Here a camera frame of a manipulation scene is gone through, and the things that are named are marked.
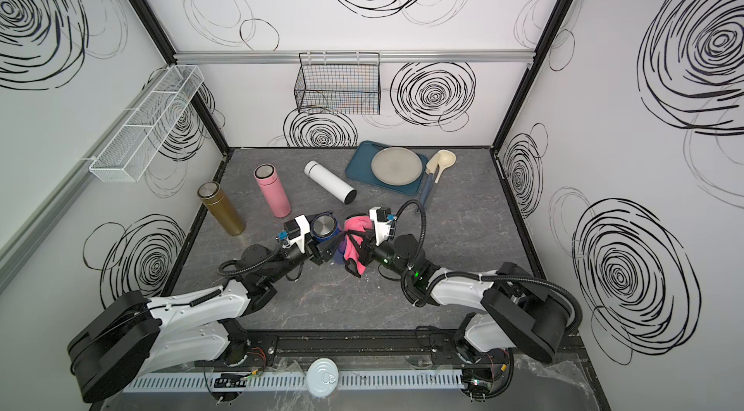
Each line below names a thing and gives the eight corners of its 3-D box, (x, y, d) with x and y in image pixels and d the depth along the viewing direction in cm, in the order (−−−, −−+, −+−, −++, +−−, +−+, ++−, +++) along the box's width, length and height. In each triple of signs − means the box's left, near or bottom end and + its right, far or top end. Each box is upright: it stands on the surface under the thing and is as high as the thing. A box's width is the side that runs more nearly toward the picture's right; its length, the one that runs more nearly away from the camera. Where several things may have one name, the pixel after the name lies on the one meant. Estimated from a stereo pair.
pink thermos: (270, 217, 101) (250, 180, 85) (274, 201, 105) (256, 163, 89) (289, 217, 101) (273, 180, 85) (293, 201, 105) (278, 163, 89)
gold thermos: (225, 236, 97) (193, 198, 80) (231, 221, 101) (201, 181, 84) (243, 236, 97) (214, 198, 80) (248, 221, 101) (221, 181, 84)
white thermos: (303, 175, 114) (301, 166, 109) (314, 167, 116) (311, 158, 112) (347, 207, 104) (346, 199, 100) (357, 198, 106) (356, 189, 102)
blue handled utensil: (415, 205, 104) (416, 199, 101) (428, 157, 119) (429, 151, 117) (426, 208, 103) (427, 202, 101) (438, 159, 119) (440, 154, 116)
